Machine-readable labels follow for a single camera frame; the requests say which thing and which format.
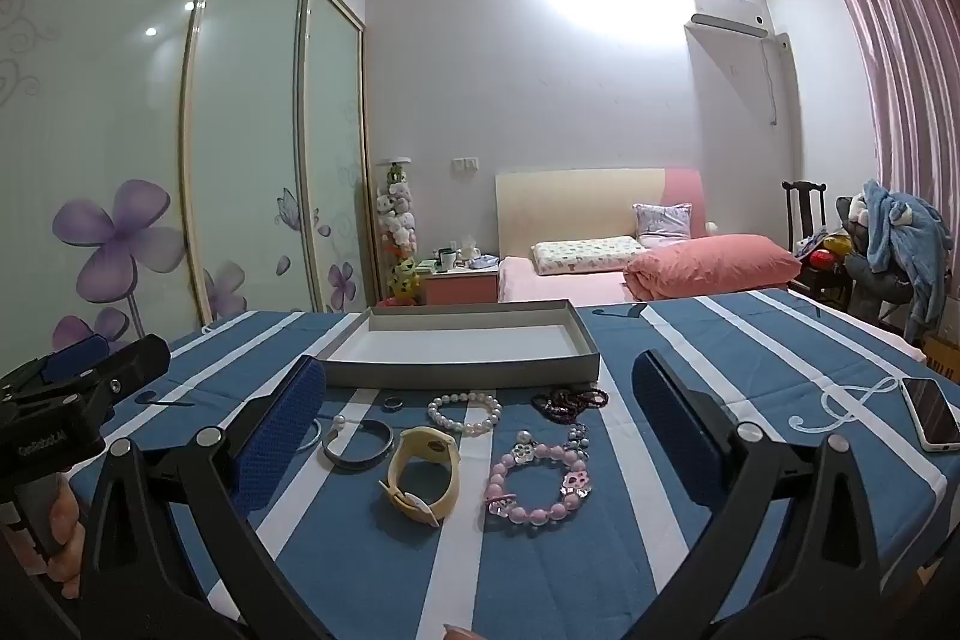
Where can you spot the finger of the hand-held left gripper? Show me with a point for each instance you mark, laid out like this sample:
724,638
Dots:
142,359
75,353

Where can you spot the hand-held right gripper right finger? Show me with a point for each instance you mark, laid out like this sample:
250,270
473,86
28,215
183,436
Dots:
675,422

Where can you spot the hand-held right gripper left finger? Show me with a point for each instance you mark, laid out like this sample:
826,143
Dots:
277,430

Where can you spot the grey bangle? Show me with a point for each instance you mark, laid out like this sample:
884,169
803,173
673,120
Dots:
352,462

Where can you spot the yellow silicone wristband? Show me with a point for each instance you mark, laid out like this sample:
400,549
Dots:
427,439

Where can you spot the grey cardboard tray box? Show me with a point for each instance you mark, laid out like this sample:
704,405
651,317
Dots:
450,340

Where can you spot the person's left hand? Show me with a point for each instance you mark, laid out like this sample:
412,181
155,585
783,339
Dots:
66,535

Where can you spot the thin bangle with pearl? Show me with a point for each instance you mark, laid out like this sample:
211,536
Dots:
339,421

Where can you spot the folded pink quilt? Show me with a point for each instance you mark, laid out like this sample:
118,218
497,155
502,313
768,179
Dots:
712,269

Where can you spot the bed with pink sheet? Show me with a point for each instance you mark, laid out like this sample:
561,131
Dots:
555,287

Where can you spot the white patterned pillow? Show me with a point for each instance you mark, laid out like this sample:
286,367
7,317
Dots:
585,254

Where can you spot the purple pillow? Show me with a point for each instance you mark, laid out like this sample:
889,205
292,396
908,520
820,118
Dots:
664,224

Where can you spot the blue white striped tablecloth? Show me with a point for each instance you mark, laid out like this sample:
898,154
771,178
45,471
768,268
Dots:
525,572

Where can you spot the colourful toys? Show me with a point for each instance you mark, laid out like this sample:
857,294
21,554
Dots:
825,251

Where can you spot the pink and cream nightstand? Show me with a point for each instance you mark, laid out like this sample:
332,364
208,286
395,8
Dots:
457,289

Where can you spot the column of plush toys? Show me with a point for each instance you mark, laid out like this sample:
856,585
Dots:
397,220

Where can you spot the grey padded chair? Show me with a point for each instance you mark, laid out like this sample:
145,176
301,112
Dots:
862,269

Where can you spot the dark wooden chair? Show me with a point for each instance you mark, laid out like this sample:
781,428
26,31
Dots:
802,212

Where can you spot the blue cloth pouch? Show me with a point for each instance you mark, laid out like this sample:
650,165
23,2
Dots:
484,262

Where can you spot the wardrobe with flower glass doors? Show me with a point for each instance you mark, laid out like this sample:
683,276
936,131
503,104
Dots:
225,123

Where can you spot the smartphone with white case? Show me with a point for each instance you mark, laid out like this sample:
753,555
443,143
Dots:
934,411

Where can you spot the blue plush garment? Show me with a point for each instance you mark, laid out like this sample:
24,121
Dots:
892,235

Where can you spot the pink curtain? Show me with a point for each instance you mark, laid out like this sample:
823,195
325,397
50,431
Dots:
900,85

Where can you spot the white air conditioner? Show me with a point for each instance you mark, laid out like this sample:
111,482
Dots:
727,10

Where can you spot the white wall socket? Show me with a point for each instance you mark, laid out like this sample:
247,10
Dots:
466,163

